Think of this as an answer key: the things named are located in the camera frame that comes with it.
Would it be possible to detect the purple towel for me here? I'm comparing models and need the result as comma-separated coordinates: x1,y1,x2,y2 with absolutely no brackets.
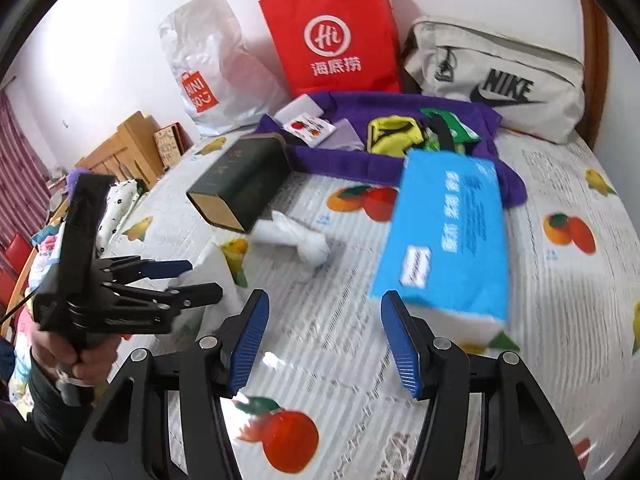
252,91,528,208

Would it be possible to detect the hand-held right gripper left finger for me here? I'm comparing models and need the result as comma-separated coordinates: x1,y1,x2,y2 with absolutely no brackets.
62,289,271,480

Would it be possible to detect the person's left forearm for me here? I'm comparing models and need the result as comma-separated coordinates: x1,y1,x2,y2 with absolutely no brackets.
0,355,107,467

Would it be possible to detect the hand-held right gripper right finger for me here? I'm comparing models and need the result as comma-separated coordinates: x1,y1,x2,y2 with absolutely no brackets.
380,290,586,480

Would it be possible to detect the pale purple plastic packet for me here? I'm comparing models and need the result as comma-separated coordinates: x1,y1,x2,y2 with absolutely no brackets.
317,119,366,151

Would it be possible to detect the white plastic bag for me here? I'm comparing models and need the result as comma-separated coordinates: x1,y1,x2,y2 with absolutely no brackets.
159,0,291,137

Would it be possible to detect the red paper bag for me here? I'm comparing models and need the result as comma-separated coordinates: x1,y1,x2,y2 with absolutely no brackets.
258,0,403,98

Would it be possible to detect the fruit print bedsheet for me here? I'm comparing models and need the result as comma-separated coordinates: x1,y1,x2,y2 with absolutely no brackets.
100,130,640,480

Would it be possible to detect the patterned brown box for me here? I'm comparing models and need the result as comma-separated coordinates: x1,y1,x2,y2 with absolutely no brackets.
152,121,188,168

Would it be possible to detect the beige sling bag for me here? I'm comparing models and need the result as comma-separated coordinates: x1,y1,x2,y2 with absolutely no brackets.
402,15,586,145

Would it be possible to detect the crumpled white tissue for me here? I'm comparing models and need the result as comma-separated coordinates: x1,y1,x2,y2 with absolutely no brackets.
250,211,332,267

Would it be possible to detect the dark green tin box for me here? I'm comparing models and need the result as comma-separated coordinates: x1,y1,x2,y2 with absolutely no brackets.
186,132,293,233

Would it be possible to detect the red chair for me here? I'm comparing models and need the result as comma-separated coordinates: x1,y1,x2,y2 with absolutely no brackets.
0,232,34,306

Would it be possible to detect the light wooden headboard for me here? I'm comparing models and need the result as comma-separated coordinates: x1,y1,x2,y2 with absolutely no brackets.
75,111,166,191

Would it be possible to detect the yellow and black pouch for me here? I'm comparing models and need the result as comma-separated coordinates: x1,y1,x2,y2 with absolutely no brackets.
366,115,426,157

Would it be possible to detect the striped curtain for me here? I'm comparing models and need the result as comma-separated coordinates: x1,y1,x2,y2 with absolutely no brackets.
0,91,53,251

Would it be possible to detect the white fruit print packet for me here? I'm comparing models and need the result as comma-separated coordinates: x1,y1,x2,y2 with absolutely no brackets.
281,115,333,148

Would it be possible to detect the green plastic packet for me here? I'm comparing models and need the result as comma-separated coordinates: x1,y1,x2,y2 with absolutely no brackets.
419,107,482,143

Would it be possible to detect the person's left hand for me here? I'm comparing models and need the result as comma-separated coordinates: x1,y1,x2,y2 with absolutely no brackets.
30,330,123,389

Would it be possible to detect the colourful printed blanket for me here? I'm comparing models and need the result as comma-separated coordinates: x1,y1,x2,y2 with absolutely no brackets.
29,221,69,287

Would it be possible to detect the white sponge block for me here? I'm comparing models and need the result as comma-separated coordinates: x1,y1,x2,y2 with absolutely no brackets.
274,94,326,123

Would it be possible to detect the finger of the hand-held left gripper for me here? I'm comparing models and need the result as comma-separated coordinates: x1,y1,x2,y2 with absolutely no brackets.
97,256,194,282
102,282,224,319

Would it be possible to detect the spotted white pillow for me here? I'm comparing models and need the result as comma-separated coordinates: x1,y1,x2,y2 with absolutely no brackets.
97,178,149,252

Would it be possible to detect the black watch strap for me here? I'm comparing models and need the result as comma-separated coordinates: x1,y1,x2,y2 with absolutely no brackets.
431,112,460,153

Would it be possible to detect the brown wooden bed frame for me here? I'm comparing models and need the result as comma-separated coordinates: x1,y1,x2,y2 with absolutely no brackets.
577,0,611,151

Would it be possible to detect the purple plush toy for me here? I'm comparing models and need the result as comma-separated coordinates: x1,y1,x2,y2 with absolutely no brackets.
64,166,97,193

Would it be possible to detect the blue tissue pack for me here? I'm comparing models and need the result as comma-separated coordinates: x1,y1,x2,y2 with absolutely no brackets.
370,149,511,348

